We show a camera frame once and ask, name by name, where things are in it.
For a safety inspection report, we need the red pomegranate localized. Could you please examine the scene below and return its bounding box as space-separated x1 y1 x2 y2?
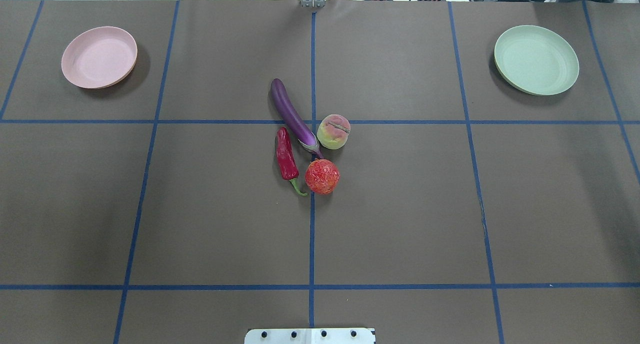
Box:
304 159 341 195

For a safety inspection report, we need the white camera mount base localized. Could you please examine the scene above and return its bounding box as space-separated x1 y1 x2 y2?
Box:
244 328 377 344

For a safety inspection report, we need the green plate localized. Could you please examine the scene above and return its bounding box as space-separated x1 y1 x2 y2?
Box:
493 25 580 96

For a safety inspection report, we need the red chili pepper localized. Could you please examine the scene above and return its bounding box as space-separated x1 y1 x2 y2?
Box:
275 126 308 196

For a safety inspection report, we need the peach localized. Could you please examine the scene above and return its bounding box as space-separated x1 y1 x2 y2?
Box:
316 114 351 150

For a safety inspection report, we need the purple eggplant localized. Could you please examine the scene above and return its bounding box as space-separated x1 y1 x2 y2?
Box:
270 78 324 159

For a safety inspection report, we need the pink plate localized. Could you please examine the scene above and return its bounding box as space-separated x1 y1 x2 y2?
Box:
61 26 138 89

